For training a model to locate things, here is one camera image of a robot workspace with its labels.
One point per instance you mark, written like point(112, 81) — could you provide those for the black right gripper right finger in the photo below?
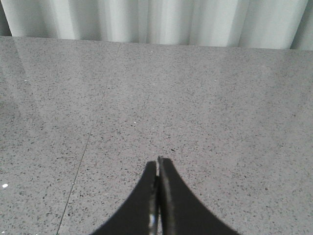
point(182, 213)

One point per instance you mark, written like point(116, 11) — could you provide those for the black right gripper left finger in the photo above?
point(138, 214)

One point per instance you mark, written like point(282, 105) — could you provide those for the pale green pleated curtain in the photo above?
point(277, 24)

